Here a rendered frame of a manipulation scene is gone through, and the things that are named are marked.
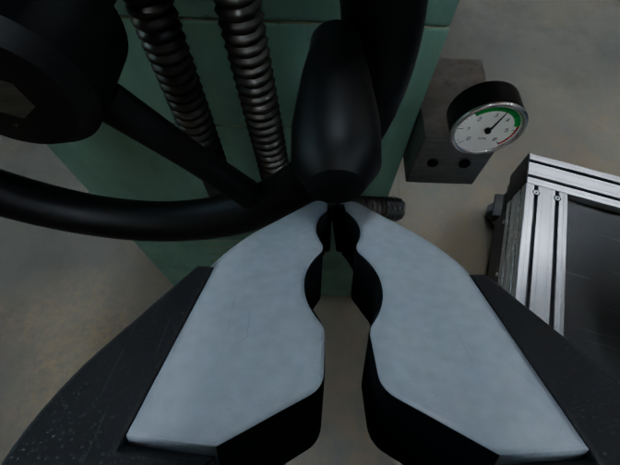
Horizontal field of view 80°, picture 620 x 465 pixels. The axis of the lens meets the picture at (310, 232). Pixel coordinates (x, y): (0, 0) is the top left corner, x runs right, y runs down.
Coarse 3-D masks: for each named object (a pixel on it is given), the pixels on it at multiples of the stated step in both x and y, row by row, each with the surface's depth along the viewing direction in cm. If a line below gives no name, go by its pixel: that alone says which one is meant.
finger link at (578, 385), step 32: (480, 288) 8; (512, 320) 7; (544, 352) 6; (576, 352) 6; (544, 384) 6; (576, 384) 6; (608, 384) 6; (576, 416) 5; (608, 416) 5; (608, 448) 5
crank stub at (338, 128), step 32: (320, 32) 11; (352, 32) 11; (320, 64) 10; (352, 64) 10; (320, 96) 10; (352, 96) 9; (320, 128) 9; (352, 128) 9; (320, 160) 9; (352, 160) 9; (320, 192) 10; (352, 192) 10
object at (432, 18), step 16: (176, 0) 30; (192, 0) 30; (208, 0) 30; (272, 0) 29; (288, 0) 29; (304, 0) 29; (320, 0) 29; (336, 0) 29; (432, 0) 29; (448, 0) 29; (192, 16) 31; (208, 16) 31; (272, 16) 31; (288, 16) 30; (304, 16) 30; (320, 16) 30; (336, 16) 30; (432, 16) 30; (448, 16) 30
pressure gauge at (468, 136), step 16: (496, 80) 31; (464, 96) 32; (480, 96) 31; (496, 96) 30; (512, 96) 30; (448, 112) 34; (464, 112) 31; (480, 112) 31; (496, 112) 31; (512, 112) 31; (448, 128) 34; (464, 128) 33; (480, 128) 32; (496, 128) 32; (512, 128) 32; (464, 144) 34; (480, 144) 34; (496, 144) 34
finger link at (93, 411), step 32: (192, 288) 8; (160, 320) 7; (128, 352) 6; (160, 352) 6; (96, 384) 6; (128, 384) 6; (64, 416) 5; (96, 416) 5; (128, 416) 5; (32, 448) 5; (64, 448) 5; (96, 448) 5; (128, 448) 5
